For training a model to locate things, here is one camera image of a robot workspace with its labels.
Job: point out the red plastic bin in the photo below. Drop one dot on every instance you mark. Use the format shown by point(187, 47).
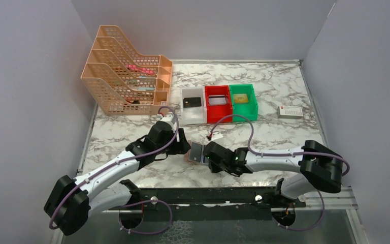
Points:
point(215, 113)

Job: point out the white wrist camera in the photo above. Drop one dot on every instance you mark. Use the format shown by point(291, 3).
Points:
point(216, 136)
point(170, 119)

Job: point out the red black stamp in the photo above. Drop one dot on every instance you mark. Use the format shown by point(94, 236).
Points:
point(134, 101)

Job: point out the white card in red bin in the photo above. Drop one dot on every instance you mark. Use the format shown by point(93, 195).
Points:
point(217, 100)

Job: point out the black credit card from holder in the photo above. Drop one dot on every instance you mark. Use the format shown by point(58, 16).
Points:
point(191, 102)

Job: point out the white box with red label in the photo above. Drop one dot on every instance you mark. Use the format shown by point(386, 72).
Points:
point(290, 112)

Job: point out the white plastic bin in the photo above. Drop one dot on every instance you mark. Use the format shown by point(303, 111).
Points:
point(196, 115)

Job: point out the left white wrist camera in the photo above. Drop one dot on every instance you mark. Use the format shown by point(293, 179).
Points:
point(170, 119)

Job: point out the gold card in green bin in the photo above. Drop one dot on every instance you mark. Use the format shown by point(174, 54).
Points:
point(240, 98)

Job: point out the pink items in organizer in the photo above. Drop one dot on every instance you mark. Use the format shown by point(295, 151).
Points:
point(140, 71)

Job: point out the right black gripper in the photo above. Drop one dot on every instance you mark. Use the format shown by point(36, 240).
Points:
point(214, 168)

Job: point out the black mounting rail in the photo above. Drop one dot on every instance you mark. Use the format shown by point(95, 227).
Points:
point(202, 204)

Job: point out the peach plastic file organizer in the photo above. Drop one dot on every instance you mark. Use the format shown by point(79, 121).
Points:
point(112, 84)

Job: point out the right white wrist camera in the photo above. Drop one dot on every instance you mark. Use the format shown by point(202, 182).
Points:
point(216, 136)

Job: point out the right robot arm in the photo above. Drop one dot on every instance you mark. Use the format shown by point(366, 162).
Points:
point(315, 167)

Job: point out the green plastic bin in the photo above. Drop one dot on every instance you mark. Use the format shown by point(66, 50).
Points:
point(248, 110)

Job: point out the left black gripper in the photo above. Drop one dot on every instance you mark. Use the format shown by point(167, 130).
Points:
point(180, 147)

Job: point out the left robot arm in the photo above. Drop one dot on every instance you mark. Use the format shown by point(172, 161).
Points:
point(73, 200)

